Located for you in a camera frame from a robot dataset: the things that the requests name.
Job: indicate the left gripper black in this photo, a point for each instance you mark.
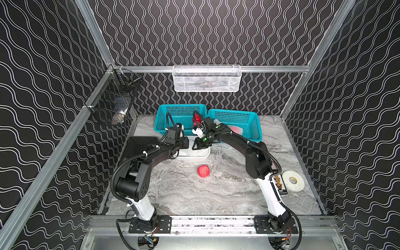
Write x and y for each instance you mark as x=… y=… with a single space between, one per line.
x=184 y=142

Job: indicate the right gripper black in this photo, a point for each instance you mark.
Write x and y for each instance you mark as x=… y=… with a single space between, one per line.
x=197 y=145

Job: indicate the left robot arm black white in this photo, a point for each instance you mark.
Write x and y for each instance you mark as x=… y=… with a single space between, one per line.
x=131 y=179

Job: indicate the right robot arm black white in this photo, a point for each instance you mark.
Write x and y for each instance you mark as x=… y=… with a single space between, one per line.
x=259 y=164

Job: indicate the white plastic tray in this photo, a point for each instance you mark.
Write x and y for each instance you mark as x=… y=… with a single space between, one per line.
x=182 y=157

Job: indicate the left teal plastic basket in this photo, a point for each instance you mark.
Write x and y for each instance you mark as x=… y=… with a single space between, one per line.
x=181 y=113

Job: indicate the teal plastic basket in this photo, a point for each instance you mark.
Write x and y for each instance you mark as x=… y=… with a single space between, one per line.
x=247 y=120
x=181 y=113

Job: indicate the right teal plastic basket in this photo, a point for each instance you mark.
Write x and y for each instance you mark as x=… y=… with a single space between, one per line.
x=247 y=120

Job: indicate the black plastic tool case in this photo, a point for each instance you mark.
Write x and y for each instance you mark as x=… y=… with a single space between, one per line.
x=135 y=146

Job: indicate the object in black basket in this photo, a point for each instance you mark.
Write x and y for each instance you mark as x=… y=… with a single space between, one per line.
x=119 y=116

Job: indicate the white tape roll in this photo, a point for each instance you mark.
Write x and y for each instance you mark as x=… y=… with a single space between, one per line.
x=293 y=181

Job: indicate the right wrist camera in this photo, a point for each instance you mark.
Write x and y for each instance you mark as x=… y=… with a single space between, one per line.
x=198 y=131

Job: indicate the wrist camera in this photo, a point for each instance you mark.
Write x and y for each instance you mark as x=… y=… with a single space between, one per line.
x=198 y=131
x=179 y=125

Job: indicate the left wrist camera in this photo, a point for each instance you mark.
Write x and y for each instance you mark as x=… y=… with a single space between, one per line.
x=179 y=125

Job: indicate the white wire wall basket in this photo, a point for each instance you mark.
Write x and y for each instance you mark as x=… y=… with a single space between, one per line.
x=207 y=78

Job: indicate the black wire wall basket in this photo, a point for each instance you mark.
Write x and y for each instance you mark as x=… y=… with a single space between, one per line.
x=118 y=92

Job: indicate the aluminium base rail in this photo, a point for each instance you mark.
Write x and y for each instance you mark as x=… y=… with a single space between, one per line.
x=181 y=226

